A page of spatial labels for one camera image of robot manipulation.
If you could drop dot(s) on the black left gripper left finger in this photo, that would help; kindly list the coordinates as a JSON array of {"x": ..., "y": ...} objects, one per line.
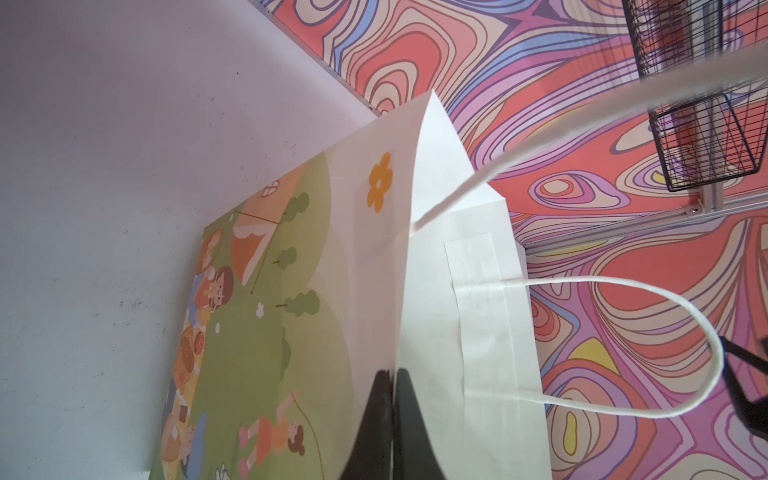
[{"x": 370, "y": 457}]

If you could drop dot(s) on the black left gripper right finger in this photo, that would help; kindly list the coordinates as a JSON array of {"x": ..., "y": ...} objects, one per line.
[{"x": 413, "y": 455}]

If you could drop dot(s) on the white paper bag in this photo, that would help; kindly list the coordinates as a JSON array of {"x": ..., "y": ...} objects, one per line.
[{"x": 387, "y": 250}]

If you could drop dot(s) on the black wire basket back wall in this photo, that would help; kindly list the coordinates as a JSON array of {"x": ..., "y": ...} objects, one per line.
[{"x": 709, "y": 131}]

